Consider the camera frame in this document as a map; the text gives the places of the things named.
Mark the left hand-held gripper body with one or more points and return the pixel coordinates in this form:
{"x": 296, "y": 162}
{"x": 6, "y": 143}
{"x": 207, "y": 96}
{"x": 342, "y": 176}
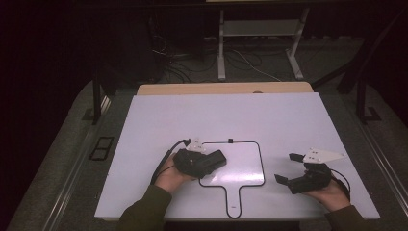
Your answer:
{"x": 191, "y": 162}

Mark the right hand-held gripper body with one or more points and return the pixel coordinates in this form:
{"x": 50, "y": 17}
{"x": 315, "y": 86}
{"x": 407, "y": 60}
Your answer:
{"x": 316, "y": 179}

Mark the person's right hand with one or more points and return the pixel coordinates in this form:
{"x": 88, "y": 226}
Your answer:
{"x": 333, "y": 197}

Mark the person's left hand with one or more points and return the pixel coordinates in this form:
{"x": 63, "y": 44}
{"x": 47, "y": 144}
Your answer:
{"x": 168, "y": 179}

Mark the black metal stand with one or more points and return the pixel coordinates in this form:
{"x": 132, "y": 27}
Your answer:
{"x": 362, "y": 96}
{"x": 96, "y": 96}

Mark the white metal stand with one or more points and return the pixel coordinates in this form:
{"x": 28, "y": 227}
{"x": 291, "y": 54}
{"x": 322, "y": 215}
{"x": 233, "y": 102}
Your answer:
{"x": 261, "y": 28}

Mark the metal floor rail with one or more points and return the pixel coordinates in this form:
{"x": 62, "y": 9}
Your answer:
{"x": 385, "y": 160}
{"x": 69, "y": 183}

